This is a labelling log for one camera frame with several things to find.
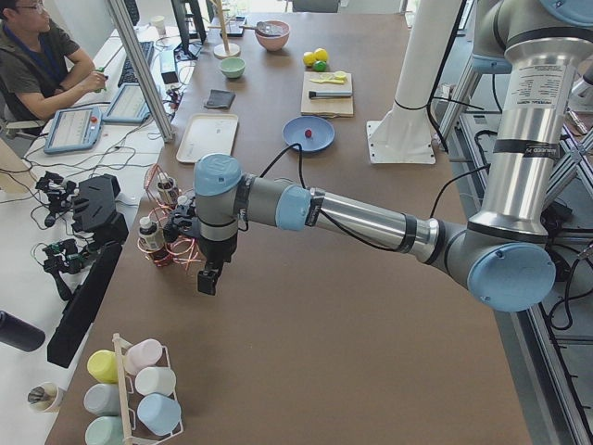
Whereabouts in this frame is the lower right bottle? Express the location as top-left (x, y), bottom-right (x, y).
top-left (138, 216), bottom-right (168, 261)

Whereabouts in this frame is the yellow plastic knife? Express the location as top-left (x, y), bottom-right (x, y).
top-left (309, 77), bottom-right (347, 84)

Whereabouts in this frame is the wooden cup stand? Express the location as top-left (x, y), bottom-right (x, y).
top-left (209, 0), bottom-right (241, 60)

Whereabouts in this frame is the paper cup with utensils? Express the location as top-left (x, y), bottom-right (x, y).
top-left (27, 382), bottom-right (65, 413)

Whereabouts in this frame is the white cup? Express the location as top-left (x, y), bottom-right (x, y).
top-left (134, 366), bottom-right (177, 397)

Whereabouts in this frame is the black bottle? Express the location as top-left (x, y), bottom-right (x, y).
top-left (0, 311), bottom-right (45, 352)

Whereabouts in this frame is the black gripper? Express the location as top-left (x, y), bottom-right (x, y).
top-left (163, 204), bottom-right (238, 295)

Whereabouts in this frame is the upper yellow lemon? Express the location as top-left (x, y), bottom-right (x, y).
top-left (302, 52), bottom-right (317, 67)

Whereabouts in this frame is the yellow lemon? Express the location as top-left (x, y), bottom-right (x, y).
top-left (302, 52), bottom-right (317, 67)
top-left (313, 47), bottom-right (329, 62)

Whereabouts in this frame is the wooden cutting board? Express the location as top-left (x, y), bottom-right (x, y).
top-left (300, 71), bottom-right (354, 118)

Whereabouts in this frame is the green lime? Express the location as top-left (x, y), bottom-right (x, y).
top-left (312, 60), bottom-right (327, 72)

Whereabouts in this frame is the white wire cup rack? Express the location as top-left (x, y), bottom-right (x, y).
top-left (112, 333), bottom-right (185, 445)

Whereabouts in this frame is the blue plate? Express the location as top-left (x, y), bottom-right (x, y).
top-left (283, 116), bottom-right (335, 153)

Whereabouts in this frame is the lower left bottle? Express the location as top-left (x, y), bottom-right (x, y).
top-left (157, 172), bottom-right (180, 206)

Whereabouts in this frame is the mint green cup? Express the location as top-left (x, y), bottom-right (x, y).
top-left (84, 416), bottom-right (123, 445)

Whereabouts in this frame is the steel muddler black tip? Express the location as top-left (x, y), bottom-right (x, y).
top-left (308, 90), bottom-right (353, 99)

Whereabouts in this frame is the pink bowl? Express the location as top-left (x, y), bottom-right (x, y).
top-left (255, 19), bottom-right (290, 52)

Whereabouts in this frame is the metal ice scoop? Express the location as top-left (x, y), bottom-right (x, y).
top-left (241, 20), bottom-right (284, 37)

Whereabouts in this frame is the green bowl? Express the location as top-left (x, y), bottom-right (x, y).
top-left (220, 57), bottom-right (246, 79)

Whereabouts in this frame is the aluminium frame post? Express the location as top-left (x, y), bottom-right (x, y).
top-left (105, 0), bottom-right (174, 143)

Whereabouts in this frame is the blue teach pendant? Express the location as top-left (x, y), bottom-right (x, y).
top-left (44, 107), bottom-right (102, 155)

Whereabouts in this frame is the lower yellow lemon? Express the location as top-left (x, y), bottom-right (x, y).
top-left (313, 47), bottom-right (329, 62)

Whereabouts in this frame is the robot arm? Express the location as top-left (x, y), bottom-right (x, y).
top-left (164, 1), bottom-right (592, 312)

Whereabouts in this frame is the seated person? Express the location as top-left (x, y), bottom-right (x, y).
top-left (1, 1), bottom-right (107, 121)

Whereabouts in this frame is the grey cup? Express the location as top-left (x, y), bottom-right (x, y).
top-left (83, 383), bottom-right (120, 416)

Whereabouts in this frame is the black keyboard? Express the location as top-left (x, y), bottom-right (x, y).
top-left (117, 40), bottom-right (156, 88)

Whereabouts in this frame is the grey folded cloth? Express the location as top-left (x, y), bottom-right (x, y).
top-left (204, 89), bottom-right (235, 109)

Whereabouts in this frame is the cream serving tray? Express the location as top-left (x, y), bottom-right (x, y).
top-left (176, 113), bottom-right (239, 164)

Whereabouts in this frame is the yellow cup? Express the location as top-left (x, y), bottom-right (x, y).
top-left (87, 350), bottom-right (118, 384)

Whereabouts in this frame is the pink cup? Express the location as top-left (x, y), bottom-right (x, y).
top-left (123, 338), bottom-right (163, 375)

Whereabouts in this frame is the blue cup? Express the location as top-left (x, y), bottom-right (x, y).
top-left (137, 393), bottom-right (182, 436)

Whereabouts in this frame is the copper wire bottle rack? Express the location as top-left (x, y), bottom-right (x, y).
top-left (137, 163), bottom-right (205, 270)

